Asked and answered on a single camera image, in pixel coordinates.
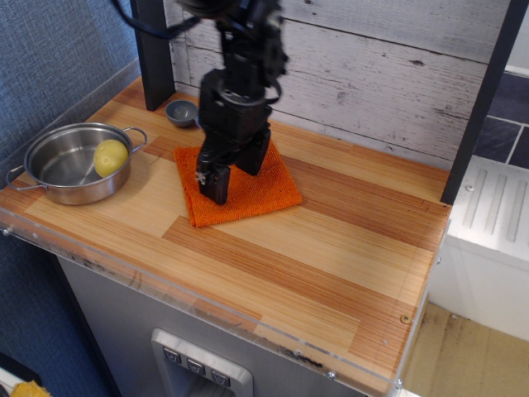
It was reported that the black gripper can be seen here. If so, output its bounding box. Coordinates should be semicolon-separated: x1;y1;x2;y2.
196;69;271;205

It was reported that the orange knitted cloth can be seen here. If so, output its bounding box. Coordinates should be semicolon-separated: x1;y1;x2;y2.
173;142;303;227

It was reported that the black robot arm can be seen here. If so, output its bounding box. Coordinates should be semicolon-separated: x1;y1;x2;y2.
180;1;288;204

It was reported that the yellow object at corner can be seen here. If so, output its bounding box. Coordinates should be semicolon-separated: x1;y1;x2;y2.
10;382;51;397

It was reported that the grey and blue scoop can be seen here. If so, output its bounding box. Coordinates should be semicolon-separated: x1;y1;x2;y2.
165;100;198;127

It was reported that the yellow potato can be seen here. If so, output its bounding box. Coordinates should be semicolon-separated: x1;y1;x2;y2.
93;140;129;178

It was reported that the clear acrylic table guard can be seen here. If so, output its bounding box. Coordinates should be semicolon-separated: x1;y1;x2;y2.
1;199;450;396

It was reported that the stainless steel pot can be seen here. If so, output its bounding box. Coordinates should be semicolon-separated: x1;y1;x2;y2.
6;122;148;205

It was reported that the silver dispenser panel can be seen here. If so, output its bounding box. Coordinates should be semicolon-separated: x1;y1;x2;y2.
151;328;254;396

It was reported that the white ribbed side cabinet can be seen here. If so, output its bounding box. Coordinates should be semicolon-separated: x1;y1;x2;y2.
429;156;528;340

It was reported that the dark left shelf post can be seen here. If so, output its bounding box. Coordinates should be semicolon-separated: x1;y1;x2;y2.
130;0;175;111

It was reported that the dark shelf post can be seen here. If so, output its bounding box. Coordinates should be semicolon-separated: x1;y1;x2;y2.
441;0;528;205
130;0;175;111

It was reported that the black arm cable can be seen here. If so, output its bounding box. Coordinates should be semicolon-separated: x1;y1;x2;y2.
109;0;202;41

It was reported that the dark right shelf post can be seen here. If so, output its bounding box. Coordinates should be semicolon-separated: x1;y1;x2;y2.
441;0;528;205

